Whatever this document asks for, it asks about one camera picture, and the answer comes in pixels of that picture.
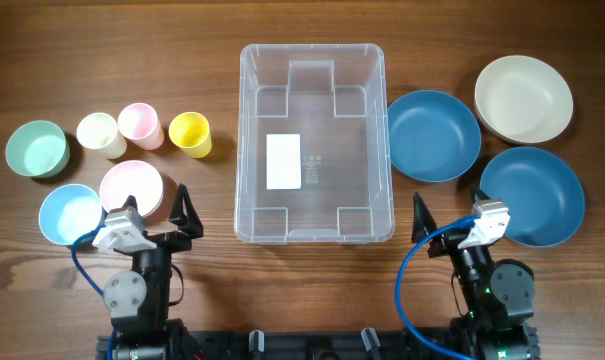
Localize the blue plate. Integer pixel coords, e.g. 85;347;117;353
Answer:
480;147;586;247
388;90;482;183

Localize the yellow cup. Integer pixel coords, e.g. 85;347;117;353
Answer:
168;112;212;159

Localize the cream plate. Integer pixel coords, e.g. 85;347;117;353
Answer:
474;55;574;144

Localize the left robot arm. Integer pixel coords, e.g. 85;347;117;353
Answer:
93;184;206;360

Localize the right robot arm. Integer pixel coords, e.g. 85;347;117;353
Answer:
406;186;541;360

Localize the white label in container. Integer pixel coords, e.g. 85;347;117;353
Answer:
266;134;301;190

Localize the clear plastic storage container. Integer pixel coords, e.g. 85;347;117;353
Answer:
234;44;395;245

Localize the pink bowl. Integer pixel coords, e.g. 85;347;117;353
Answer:
98;160;164;217

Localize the light blue bowl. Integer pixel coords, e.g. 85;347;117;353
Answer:
38;184;103;246

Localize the cream cup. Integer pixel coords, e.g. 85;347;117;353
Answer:
76;112;127;159

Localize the pink cup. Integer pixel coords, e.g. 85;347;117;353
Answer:
117;103;164;150

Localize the green bowl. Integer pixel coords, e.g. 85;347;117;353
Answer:
5;120;70;178

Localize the right blue cable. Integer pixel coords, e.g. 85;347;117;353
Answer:
394;214;478;360

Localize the blue cable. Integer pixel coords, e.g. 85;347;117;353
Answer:
394;214;478;360
70;224;117;360

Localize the left blue cable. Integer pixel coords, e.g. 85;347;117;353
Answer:
70;224;117;360

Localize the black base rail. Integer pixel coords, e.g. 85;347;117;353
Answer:
95;327;541;360

